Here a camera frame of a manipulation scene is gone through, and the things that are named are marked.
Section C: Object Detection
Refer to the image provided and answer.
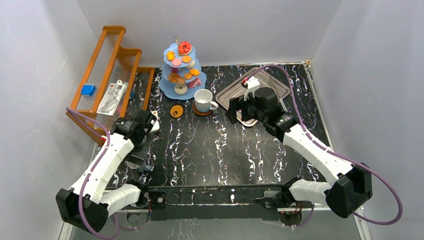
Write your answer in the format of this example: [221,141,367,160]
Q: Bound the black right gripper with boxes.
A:
[224,93,267,125]

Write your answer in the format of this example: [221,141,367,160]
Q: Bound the white ceramic mug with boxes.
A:
[194,89,219,113]

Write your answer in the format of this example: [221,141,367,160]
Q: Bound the orange round coaster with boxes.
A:
[169,104,185,119]

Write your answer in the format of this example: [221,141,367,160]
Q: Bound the brown wooden saucer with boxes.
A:
[192,103,213,117]

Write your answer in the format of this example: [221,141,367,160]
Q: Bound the round orange cookie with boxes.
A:
[181,55,192,64]
[183,73,193,80]

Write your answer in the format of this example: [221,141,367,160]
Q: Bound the brown croissant pastry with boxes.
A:
[167,72,186,84]

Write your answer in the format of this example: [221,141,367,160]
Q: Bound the cream white donut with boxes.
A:
[185,60,196,70]
[174,83,188,96]

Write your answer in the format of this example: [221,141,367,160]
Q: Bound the magenta pink roll cake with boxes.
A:
[171,67,179,74]

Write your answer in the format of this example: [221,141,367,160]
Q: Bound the pink round macaron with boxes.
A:
[171,58,182,67]

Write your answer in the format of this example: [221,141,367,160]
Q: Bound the orange fish-shaped cookie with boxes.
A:
[166,51,175,62]

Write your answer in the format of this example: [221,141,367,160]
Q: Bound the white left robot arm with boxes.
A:
[55,108,160,240]

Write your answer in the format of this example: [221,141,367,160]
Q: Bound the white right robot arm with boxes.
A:
[226,87,373,218]

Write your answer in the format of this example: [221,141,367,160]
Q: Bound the white staple box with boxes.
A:
[149,110,160,135]

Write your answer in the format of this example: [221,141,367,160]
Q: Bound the clear ruler set package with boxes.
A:
[96,79,128,116]

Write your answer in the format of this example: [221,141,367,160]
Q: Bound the silver metal tray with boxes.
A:
[215,67,290,110]

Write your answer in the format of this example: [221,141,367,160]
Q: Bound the orange wooden tiered rack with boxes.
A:
[67,25,155,146]

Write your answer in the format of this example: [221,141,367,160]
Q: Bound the blue three-tier cake stand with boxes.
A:
[159,39,207,100]

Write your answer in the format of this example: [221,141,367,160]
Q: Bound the blue eraser block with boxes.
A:
[80,84,97,97]

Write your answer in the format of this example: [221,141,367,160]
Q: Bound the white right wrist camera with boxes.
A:
[241,76,260,101]

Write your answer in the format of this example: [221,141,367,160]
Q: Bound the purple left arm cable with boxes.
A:
[65,106,120,240]

